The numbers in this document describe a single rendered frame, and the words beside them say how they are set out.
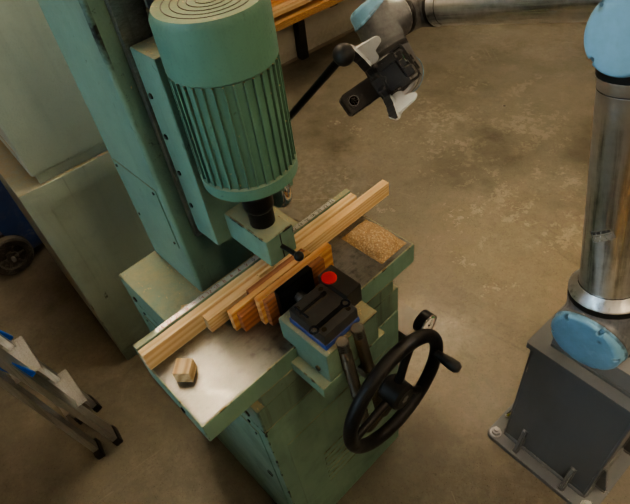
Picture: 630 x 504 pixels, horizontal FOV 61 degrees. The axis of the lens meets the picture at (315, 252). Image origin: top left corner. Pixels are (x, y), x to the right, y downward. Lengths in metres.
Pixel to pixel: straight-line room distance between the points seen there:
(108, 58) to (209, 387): 0.61
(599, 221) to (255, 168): 0.61
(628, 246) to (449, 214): 1.63
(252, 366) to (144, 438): 1.12
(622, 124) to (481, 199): 1.82
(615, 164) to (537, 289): 1.43
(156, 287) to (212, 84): 0.72
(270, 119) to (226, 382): 0.50
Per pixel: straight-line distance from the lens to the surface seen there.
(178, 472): 2.04
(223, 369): 1.08
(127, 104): 1.03
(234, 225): 1.11
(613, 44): 0.91
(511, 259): 2.48
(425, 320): 1.36
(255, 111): 0.84
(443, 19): 1.31
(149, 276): 1.44
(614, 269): 1.12
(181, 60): 0.81
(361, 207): 1.29
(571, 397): 1.61
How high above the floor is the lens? 1.78
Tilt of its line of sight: 46 degrees down
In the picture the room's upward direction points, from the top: 9 degrees counter-clockwise
